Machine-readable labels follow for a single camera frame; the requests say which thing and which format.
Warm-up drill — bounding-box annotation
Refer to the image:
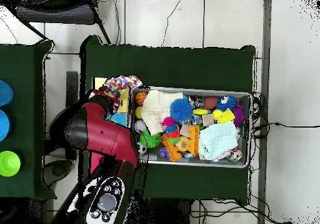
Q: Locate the colourful patterned cloth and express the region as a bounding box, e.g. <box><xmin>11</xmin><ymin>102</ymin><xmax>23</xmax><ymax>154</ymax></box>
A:
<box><xmin>101</xmin><ymin>74</ymin><xmax>144</xmax><ymax>99</ymax></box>

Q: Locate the wooden box with three holes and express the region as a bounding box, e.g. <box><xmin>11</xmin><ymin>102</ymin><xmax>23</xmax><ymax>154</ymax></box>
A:
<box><xmin>89</xmin><ymin>77</ymin><xmax>131</xmax><ymax>175</ymax></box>

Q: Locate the shallow clear mesh bin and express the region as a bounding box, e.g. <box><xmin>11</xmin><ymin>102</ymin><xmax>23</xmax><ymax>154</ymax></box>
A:
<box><xmin>127</xmin><ymin>85</ymin><xmax>253</xmax><ymax>169</ymax></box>

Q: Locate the small orange basketball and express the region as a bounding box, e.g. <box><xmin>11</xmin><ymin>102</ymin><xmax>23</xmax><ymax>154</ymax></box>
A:
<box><xmin>134</xmin><ymin>91</ymin><xmax>148</xmax><ymax>106</ymax></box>

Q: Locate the black upright panel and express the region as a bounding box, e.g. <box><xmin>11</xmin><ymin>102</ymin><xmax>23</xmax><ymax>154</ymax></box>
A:
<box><xmin>66</xmin><ymin>71</ymin><xmax>79</xmax><ymax>107</ymax></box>

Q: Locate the cream white waffle cloth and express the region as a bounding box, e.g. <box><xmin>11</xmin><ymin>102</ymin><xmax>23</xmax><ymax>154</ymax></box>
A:
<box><xmin>141</xmin><ymin>89</ymin><xmax>184</xmax><ymax>136</ymax></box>

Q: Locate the small soccer ball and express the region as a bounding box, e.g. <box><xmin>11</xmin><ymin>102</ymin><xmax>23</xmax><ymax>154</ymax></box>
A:
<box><xmin>136</xmin><ymin>142</ymin><xmax>148</xmax><ymax>156</ymax></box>

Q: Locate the large blue spiky ball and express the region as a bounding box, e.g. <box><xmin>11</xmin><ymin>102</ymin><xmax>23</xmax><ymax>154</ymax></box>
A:
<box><xmin>169</xmin><ymin>97</ymin><xmax>194</xmax><ymax>123</ymax></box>

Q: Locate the dark green table cloth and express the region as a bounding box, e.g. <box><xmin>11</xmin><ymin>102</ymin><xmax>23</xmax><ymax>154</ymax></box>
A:
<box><xmin>79</xmin><ymin>34</ymin><xmax>256</xmax><ymax>205</ymax></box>
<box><xmin>0</xmin><ymin>39</ymin><xmax>57</xmax><ymax>200</ymax></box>

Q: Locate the plain wooden block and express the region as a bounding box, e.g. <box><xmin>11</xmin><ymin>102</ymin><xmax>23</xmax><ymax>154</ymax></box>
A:
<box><xmin>201</xmin><ymin>113</ymin><xmax>215</xmax><ymax>127</ymax></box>

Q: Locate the grey and black chair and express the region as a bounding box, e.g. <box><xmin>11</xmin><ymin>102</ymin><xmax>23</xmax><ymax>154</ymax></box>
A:
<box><xmin>4</xmin><ymin>0</ymin><xmax>112</xmax><ymax>44</ymax></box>

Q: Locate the mint green waffle cloth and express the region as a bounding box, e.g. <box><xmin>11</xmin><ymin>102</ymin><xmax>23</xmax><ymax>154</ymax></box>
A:
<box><xmin>198</xmin><ymin>120</ymin><xmax>239</xmax><ymax>161</ymax></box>

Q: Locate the yellow cheese wedge toy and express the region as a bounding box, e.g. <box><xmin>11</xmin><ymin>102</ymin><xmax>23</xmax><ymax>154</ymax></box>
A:
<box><xmin>212</xmin><ymin>108</ymin><xmax>236</xmax><ymax>124</ymax></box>

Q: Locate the blue spiky ball with eye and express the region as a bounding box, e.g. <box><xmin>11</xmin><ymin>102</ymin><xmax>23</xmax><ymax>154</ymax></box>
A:
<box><xmin>214</xmin><ymin>94</ymin><xmax>238</xmax><ymax>112</ymax></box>

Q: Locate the purple spiky toy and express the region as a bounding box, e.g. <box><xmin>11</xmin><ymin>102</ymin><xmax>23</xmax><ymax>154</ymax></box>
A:
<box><xmin>232</xmin><ymin>104</ymin><xmax>246</xmax><ymax>130</ymax></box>

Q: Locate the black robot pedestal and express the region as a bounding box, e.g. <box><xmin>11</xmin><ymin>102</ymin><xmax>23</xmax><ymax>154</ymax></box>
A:
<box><xmin>144</xmin><ymin>197</ymin><xmax>192</xmax><ymax>224</ymax></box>

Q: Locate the black cable with plug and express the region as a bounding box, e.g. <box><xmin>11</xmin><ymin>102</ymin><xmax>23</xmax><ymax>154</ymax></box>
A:
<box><xmin>251</xmin><ymin>91</ymin><xmax>320</xmax><ymax>141</ymax></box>

